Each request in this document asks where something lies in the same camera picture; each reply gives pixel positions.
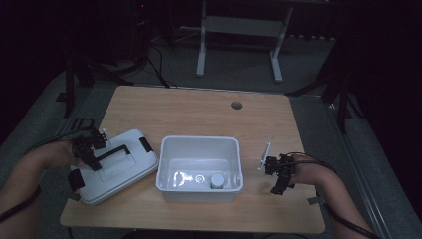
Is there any black metal bracket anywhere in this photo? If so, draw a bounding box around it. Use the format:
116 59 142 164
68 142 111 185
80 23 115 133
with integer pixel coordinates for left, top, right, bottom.
72 117 97 132

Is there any black floor cable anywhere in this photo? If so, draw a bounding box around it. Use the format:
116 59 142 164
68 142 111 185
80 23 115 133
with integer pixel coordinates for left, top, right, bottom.
144 41 178 90

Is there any white desk frame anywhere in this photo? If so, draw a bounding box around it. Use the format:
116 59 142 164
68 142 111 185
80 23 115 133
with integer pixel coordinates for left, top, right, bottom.
194 0 296 85

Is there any black metal stand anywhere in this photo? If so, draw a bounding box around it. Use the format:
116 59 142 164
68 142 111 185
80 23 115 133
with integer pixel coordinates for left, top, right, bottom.
55 54 135 120
284 63 366 135

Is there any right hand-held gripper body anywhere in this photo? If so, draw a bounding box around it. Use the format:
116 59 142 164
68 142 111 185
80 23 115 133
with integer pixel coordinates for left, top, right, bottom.
257 141 297 179

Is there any white box lid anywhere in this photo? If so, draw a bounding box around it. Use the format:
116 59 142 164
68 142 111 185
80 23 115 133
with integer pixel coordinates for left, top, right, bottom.
67 128 160 207

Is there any small white round bottle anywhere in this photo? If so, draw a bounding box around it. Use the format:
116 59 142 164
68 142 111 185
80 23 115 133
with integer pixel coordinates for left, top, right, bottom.
209 173 226 190

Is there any dark equipment with red light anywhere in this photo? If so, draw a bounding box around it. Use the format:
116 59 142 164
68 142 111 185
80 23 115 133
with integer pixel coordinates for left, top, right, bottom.
127 0 154 64

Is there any white plastic storage box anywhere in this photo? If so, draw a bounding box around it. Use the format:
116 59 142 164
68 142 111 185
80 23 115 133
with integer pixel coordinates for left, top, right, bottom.
155 134 245 204

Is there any person's left hand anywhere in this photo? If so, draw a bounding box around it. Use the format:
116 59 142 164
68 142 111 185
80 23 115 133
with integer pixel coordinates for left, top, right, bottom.
49 139 86 169

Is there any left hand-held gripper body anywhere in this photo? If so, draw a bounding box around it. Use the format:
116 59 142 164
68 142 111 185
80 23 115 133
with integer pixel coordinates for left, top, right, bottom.
71 127 111 164

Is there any person's right hand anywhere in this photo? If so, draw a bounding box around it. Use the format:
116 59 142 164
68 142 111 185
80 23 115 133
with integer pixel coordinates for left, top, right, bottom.
288 153 320 187

